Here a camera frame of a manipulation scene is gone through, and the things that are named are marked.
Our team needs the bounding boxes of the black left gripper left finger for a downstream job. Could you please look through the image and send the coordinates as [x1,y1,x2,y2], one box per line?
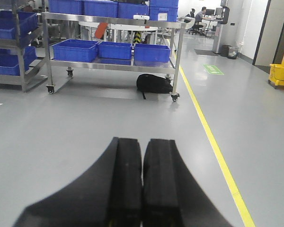
[14,137,142,227]

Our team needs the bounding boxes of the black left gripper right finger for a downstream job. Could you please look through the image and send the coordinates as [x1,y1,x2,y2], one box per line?
[142,139,231,227]

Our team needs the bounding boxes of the black trash bin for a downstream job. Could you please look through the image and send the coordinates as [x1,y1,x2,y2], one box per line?
[221,45,239,60]

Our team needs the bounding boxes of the black backpack on floor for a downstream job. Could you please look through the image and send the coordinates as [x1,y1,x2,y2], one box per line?
[136,74,173,100]

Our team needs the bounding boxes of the steel wheeled cart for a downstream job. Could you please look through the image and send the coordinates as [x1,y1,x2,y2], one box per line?
[42,12,186,102]

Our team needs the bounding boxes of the blue crate lower middle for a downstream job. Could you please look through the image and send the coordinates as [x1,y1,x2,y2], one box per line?
[98,42,133,60]

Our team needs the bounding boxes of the blue crate lower right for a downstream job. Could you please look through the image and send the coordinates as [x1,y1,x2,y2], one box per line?
[134,44,171,63]

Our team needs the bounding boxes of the blue crate lower left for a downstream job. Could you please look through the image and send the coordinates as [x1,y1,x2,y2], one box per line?
[52,39,99,62]

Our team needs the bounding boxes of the steel rack at left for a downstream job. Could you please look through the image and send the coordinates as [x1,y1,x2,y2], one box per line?
[0,0,49,93]

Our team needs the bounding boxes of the yellow mop bucket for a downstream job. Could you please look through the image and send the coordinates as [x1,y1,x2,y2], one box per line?
[268,56,284,87]

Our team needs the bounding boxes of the blue crate on rack lower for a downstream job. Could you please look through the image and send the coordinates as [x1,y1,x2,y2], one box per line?
[0,46,37,76]

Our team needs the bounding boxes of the blue crate on rack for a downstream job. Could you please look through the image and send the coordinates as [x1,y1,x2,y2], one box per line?
[0,46,37,76]
[0,10,38,39]

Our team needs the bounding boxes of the seated person at desk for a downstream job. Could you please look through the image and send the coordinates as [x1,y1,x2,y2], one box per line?
[195,7,207,34]

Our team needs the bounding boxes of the blue crates atop cart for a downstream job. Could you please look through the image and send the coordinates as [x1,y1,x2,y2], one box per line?
[48,0,178,22]

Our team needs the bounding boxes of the blue crate on rack upper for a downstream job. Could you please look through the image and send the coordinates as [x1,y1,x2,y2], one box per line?
[0,10,38,39]

